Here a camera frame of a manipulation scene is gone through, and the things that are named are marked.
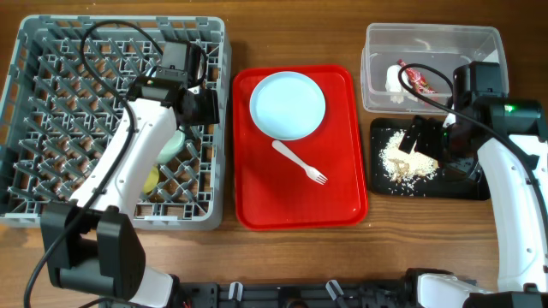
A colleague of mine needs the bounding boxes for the red snack wrapper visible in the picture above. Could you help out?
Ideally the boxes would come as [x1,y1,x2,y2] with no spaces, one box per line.
[398,68,436,94]

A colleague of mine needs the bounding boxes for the yellow plastic cup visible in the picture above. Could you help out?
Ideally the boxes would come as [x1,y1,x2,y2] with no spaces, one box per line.
[142,166,159,193]

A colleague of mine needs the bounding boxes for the crumpled white napkin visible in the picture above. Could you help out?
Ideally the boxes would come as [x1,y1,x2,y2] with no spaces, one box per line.
[385,64,407,104]

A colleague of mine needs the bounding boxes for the black waste tray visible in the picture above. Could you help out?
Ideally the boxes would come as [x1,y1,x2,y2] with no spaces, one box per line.
[369,118,490,200]

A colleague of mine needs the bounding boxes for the large light blue plate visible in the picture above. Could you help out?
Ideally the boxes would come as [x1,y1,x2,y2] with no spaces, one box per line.
[249,71,326,141]

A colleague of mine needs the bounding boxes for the green saucer bowl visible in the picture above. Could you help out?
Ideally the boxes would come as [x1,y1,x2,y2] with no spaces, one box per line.
[156,130,186,164]

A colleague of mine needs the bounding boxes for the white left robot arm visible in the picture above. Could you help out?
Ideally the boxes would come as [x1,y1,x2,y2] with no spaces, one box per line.
[40,41,219,307]

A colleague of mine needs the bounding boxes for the red plastic tray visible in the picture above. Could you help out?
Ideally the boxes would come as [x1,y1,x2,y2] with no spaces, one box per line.
[232,64,368,231]

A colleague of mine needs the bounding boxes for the rice food scraps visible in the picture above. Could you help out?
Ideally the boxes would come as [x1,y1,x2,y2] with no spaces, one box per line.
[379,129,438,192]

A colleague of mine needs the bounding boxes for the clear plastic bin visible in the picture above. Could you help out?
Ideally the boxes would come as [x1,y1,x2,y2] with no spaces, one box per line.
[360,23,509,115]

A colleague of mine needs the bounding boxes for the grey dishwasher rack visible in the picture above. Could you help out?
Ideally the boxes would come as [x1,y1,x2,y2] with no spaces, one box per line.
[1,15,232,230]

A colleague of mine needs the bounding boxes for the white plastic fork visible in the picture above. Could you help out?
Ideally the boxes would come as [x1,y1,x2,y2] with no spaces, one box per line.
[271,139,328,185]

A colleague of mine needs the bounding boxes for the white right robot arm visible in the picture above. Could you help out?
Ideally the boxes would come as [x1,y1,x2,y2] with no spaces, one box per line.
[399,62,547,307]

